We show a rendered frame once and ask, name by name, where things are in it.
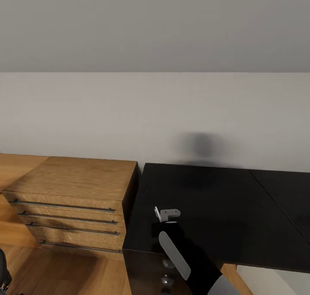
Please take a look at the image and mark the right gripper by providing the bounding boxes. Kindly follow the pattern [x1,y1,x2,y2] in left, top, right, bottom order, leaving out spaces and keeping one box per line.
[151,221,164,238]

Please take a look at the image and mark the swivel chair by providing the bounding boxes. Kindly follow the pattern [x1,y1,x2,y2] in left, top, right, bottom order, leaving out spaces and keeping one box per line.
[0,248,18,295]

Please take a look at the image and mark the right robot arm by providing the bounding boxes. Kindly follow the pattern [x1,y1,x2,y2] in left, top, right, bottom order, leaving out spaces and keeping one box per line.
[151,209,242,295]

